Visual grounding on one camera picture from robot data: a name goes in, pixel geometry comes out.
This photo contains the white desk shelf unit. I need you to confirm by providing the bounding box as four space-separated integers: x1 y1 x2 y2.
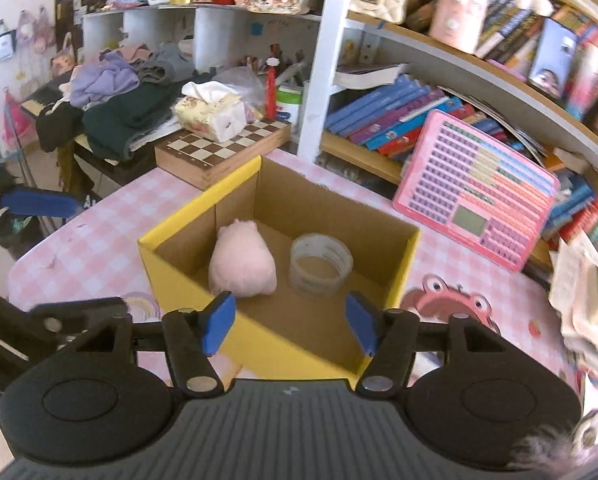
82 2 325 82

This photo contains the pink plush toy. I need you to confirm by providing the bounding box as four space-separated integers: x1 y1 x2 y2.
208 219 278 297

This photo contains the clear tape roll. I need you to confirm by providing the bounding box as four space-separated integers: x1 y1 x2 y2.
289 233 354 299

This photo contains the grey garment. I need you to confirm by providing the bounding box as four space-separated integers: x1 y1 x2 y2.
139 42 196 86

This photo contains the cartoon printed desk mat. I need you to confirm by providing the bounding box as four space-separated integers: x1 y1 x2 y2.
399 272 502 339

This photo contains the thick white paperback book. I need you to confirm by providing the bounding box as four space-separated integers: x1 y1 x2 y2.
334 63 410 89

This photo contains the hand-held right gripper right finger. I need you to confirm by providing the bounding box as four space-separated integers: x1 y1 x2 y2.
345 291 510 397

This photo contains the yellow cardboard box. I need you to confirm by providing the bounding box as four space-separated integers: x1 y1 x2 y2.
138 155 422 391

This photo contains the pink dispenser box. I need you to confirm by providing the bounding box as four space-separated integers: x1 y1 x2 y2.
428 0 494 56

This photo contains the grey plush hamster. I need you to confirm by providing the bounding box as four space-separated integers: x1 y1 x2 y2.
511 357 598 473

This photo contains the floral tissue pack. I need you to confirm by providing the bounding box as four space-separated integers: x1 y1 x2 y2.
174 81 248 143

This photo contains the white shelf post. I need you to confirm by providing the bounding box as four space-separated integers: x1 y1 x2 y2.
296 0 361 162

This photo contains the black garment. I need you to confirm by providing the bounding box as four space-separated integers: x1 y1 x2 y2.
35 102 85 153

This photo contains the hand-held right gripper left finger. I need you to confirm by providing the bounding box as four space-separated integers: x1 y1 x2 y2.
73 291 238 394

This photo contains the red stick bottle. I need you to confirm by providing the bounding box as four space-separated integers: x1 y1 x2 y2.
264 58 280 118

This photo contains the wooden chessboard box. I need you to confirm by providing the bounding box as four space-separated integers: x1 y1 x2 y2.
154 119 292 191

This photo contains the black side table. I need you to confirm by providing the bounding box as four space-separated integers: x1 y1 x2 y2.
19 85 156 187

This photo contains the clear plastic bag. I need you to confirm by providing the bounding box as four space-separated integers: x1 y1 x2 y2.
213 66 268 121

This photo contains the dark green garment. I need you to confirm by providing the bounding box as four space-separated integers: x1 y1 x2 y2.
82 80 190 162

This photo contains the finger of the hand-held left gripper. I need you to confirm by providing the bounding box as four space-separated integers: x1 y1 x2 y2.
0 281 131 397
0 160 87 222

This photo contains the pile of papers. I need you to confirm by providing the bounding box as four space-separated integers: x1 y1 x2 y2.
549 232 598 362

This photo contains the pink toy keyboard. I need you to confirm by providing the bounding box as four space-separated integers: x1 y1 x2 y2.
393 109 560 273

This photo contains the black waste bin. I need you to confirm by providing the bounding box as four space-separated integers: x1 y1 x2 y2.
0 210 46 261

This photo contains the row of upright shelf books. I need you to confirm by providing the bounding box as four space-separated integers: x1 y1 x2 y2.
474 0 598 128

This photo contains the row of colourful thin books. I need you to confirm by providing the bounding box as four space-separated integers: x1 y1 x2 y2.
324 75 484 162

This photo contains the smartphone with face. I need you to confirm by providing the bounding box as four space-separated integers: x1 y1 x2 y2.
528 17 578 99

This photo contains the pink checked tablecloth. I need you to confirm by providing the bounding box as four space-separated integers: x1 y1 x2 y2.
8 147 580 396

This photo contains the white jar green label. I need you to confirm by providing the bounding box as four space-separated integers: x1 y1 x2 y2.
276 85 304 124

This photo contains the purple garment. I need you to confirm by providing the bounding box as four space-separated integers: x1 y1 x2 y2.
70 52 140 109

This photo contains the blue hanging tote bag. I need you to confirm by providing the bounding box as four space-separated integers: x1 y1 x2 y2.
0 20 18 64

